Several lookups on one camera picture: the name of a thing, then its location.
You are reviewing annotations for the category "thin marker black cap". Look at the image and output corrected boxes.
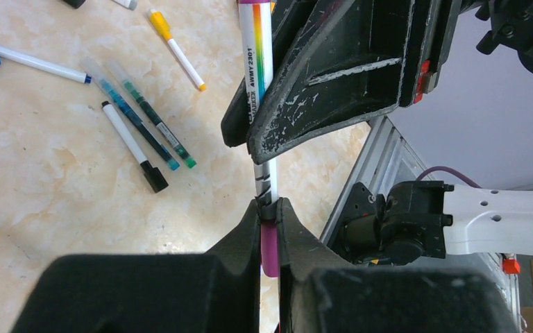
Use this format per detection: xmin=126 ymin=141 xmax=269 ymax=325
xmin=101 ymin=101 xmax=169 ymax=194

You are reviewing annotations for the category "white marker magenta cap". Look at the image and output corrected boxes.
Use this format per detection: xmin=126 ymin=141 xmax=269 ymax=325
xmin=238 ymin=1 xmax=279 ymax=278

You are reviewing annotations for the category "black highlighter blue cap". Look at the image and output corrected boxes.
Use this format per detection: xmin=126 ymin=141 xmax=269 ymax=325
xmin=62 ymin=0 xmax=85 ymax=9

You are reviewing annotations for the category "green gel pen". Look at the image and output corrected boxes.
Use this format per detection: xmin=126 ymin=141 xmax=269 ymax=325
xmin=105 ymin=60 xmax=196 ymax=169

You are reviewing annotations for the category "thin marker yellow cap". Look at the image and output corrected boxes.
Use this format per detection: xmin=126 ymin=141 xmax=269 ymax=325
xmin=148 ymin=9 xmax=207 ymax=92

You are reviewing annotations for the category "thin marker dark blue cap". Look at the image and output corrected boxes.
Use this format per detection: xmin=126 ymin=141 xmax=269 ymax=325
xmin=0 ymin=46 xmax=92 ymax=85

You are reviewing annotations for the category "blue gel pen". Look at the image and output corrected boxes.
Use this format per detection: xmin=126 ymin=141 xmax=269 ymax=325
xmin=80 ymin=57 xmax=180 ymax=171

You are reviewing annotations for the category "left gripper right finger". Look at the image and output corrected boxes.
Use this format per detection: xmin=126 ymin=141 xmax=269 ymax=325
xmin=276 ymin=198 xmax=519 ymax=332

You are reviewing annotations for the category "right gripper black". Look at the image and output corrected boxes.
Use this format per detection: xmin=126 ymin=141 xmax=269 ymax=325
xmin=460 ymin=0 xmax=533 ymax=74

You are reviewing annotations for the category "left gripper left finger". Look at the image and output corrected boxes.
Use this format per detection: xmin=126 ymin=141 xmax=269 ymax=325
xmin=12 ymin=201 xmax=260 ymax=332

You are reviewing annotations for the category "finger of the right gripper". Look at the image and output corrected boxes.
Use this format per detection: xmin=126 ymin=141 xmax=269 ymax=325
xmin=247 ymin=1 xmax=461 ymax=162
xmin=221 ymin=1 xmax=313 ymax=147

